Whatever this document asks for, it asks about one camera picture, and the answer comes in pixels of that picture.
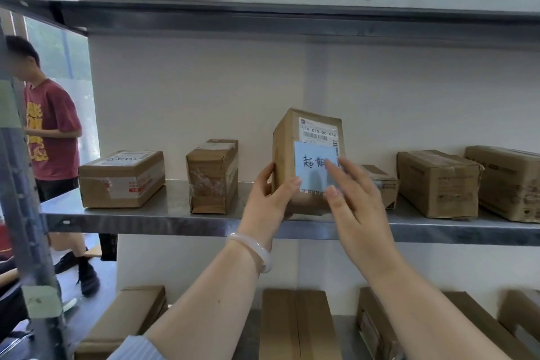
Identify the light blue striped sleeve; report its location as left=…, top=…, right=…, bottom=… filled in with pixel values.
left=107, top=334, right=168, bottom=360

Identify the row of brown cardboard boxes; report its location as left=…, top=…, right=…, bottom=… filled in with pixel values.
left=78, top=138, right=540, bottom=223

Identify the box with blue note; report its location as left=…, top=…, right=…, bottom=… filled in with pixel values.
left=272, top=107, right=346, bottom=217

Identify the person's right hand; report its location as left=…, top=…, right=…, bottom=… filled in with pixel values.
left=323, top=156, right=406, bottom=285

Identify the white jade bracelet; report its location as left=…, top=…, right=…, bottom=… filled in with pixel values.
left=226, top=232, right=274, bottom=275

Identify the person's left forearm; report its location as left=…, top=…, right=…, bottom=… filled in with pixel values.
left=143, top=241, right=264, bottom=360

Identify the pile of brown cardboard boxes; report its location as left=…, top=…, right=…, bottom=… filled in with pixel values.
left=75, top=285, right=540, bottom=360

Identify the person's right forearm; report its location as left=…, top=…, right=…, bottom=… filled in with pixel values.
left=362, top=252, right=514, bottom=360

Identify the person's left hand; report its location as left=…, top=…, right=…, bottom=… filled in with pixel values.
left=235, top=161, right=304, bottom=254

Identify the metal shelving rack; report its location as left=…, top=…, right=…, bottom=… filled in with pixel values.
left=0, top=0, right=540, bottom=360

